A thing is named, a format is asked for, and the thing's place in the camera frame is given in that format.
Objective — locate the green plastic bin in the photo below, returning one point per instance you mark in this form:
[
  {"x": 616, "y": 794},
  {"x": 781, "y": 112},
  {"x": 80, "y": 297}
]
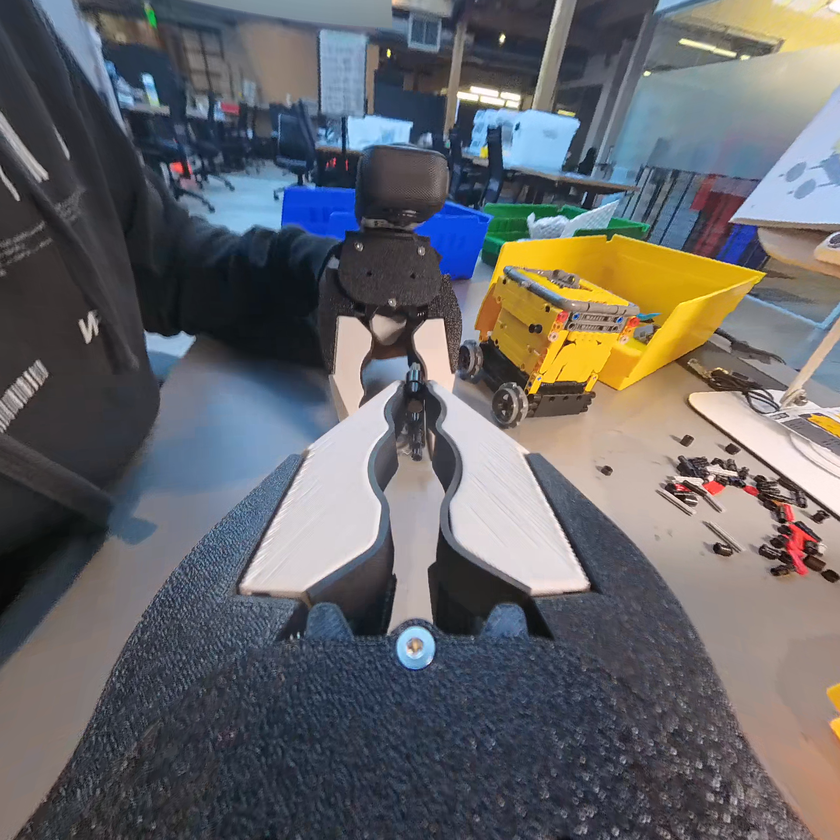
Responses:
[{"x": 519, "y": 223}]

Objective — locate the black brick connector piece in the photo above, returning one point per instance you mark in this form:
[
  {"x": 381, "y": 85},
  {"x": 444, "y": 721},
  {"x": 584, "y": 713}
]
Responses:
[{"x": 414, "y": 414}]

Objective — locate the frosted glass partition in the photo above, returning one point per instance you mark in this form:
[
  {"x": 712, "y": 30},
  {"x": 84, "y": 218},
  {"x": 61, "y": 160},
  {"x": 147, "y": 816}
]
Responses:
[{"x": 709, "y": 118}]

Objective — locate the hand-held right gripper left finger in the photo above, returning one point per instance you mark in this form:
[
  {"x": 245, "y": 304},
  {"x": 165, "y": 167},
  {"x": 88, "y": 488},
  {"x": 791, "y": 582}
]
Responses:
[{"x": 322, "y": 525}]

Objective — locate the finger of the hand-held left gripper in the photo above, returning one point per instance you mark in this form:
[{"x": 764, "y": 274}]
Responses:
[
  {"x": 437, "y": 357},
  {"x": 347, "y": 374}
]

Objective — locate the red and blue crates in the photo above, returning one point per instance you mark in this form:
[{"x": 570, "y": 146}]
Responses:
[{"x": 722, "y": 210}]

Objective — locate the person's left forearm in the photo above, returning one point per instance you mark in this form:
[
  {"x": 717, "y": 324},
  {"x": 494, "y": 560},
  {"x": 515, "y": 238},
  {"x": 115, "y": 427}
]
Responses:
[{"x": 223, "y": 289}]

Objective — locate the printed picture sheet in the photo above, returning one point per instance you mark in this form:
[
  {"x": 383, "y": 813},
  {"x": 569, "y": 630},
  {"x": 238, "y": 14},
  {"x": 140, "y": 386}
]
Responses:
[{"x": 801, "y": 177}]

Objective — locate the white oval board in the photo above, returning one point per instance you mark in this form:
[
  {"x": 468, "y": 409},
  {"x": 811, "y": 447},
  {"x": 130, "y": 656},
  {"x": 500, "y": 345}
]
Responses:
[{"x": 748, "y": 427}]

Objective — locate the pile of small brick pieces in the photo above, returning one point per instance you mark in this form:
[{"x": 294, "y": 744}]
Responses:
[{"x": 792, "y": 532}]

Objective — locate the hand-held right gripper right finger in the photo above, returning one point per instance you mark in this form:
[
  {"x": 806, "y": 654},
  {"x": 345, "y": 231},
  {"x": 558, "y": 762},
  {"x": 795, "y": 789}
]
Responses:
[{"x": 512, "y": 525}]

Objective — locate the yellow plastic bin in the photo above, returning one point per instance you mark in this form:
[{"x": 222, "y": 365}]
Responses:
[
  {"x": 683, "y": 289},
  {"x": 834, "y": 709}
]

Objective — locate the black office chair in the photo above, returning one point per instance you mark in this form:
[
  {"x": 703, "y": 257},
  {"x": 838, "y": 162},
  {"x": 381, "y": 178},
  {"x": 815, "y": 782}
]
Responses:
[
  {"x": 295, "y": 145},
  {"x": 177, "y": 151}
]

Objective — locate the blue plastic bin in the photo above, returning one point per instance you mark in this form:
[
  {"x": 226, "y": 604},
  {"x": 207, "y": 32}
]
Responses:
[{"x": 309, "y": 217}]

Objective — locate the grey desk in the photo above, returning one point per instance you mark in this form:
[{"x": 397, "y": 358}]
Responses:
[{"x": 656, "y": 617}]

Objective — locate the building instruction booklet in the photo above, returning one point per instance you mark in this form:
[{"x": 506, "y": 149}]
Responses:
[{"x": 814, "y": 427}]

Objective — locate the white storage box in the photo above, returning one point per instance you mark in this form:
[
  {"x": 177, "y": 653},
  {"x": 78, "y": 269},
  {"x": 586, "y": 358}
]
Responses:
[{"x": 525, "y": 138}]

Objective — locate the yellow toy brick vehicle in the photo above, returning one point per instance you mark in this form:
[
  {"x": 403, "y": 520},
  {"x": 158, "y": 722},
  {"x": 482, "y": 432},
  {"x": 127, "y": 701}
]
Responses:
[{"x": 551, "y": 335}]

